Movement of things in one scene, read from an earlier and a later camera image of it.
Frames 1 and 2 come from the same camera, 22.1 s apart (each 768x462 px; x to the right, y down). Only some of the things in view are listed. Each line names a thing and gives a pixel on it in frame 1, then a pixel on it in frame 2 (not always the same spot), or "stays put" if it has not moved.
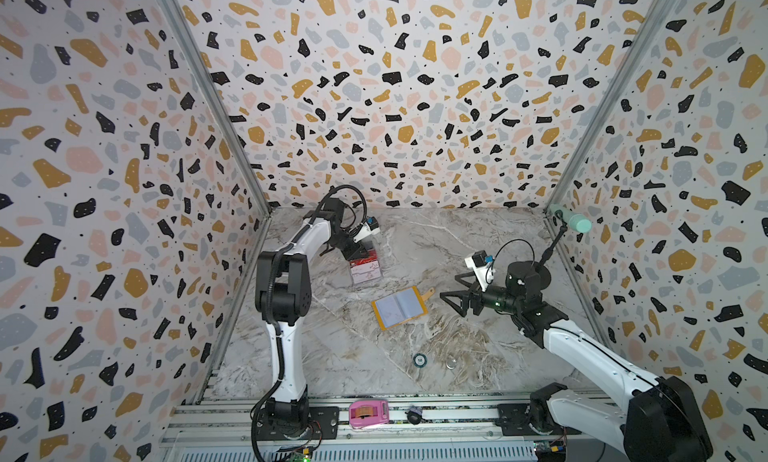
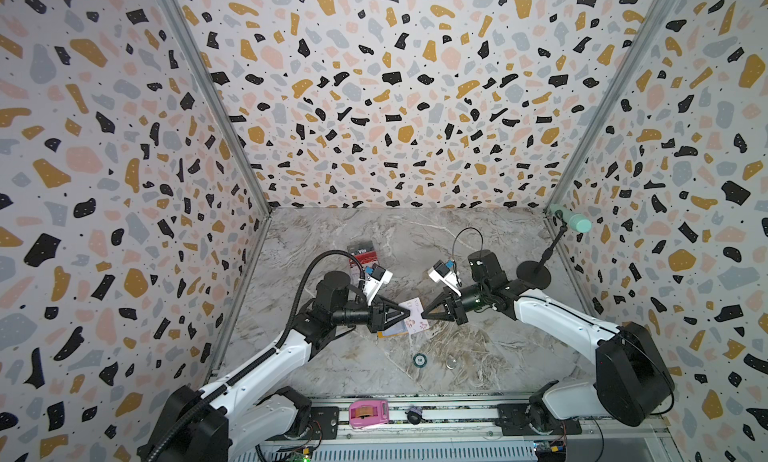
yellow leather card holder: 400,307 -> 398,329
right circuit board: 550,451 stays put
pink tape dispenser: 369,412 stays put
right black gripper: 475,298 -> 455,304
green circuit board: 304,456 stays put
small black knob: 414,415 stays put
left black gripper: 355,251 -> 381,313
